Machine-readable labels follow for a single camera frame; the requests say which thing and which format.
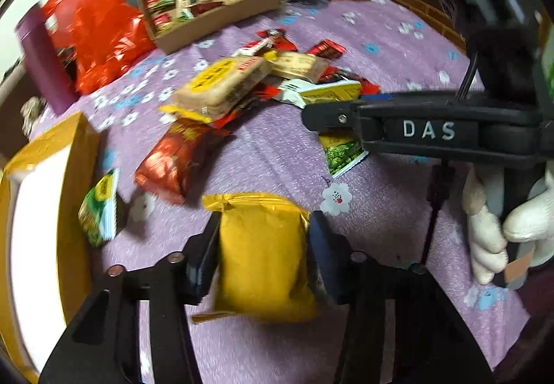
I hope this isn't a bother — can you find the red wrapper snack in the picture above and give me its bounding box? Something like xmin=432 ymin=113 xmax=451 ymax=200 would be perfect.
xmin=318 ymin=66 xmax=381 ymax=95

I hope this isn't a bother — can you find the white cream snack packet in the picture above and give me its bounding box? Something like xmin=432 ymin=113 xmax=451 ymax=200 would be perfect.
xmin=272 ymin=79 xmax=318 ymax=109

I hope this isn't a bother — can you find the dark red candy packet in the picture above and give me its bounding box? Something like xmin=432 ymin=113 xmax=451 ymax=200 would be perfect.
xmin=306 ymin=39 xmax=347 ymax=61

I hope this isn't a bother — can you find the red gold foil snack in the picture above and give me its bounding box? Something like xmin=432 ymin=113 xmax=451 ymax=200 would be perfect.
xmin=134 ymin=118 xmax=231 ymax=205

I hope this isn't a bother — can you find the red white snack packet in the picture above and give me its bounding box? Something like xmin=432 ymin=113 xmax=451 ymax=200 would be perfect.
xmin=231 ymin=36 xmax=284 ymax=57

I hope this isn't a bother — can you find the green yellow snack packet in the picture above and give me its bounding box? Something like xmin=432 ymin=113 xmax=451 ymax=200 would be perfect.
xmin=78 ymin=168 xmax=119 ymax=248

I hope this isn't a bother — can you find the large cracker pack yellow label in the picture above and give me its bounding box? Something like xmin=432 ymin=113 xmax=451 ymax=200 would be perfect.
xmin=164 ymin=57 xmax=272 ymax=123

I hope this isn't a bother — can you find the green pea snack packet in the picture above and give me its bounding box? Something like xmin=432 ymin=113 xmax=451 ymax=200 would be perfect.
xmin=300 ymin=80 xmax=368 ymax=179

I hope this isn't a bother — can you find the beige biscuit packet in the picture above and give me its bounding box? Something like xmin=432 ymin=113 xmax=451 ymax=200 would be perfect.
xmin=262 ymin=50 xmax=331 ymax=84

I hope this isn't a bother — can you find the white gloved right hand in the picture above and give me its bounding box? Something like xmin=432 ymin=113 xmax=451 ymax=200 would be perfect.
xmin=462 ymin=162 xmax=553 ymax=286

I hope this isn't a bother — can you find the purple floral tablecloth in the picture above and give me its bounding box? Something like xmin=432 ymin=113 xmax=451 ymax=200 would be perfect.
xmin=32 ymin=0 xmax=529 ymax=383

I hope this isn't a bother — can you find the gold rimmed white tray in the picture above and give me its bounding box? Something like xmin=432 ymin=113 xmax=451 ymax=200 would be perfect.
xmin=1 ymin=112 xmax=99 ymax=383

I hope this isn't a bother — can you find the brown cardboard snack box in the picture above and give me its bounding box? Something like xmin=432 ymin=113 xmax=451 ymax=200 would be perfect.
xmin=138 ymin=0 xmax=280 ymax=54

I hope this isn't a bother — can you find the red plastic bag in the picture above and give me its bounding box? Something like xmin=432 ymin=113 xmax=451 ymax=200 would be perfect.
xmin=42 ymin=0 xmax=155 ymax=95

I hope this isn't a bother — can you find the purple thermos bottle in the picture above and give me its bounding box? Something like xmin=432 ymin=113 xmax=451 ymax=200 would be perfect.
xmin=15 ymin=4 xmax=78 ymax=116

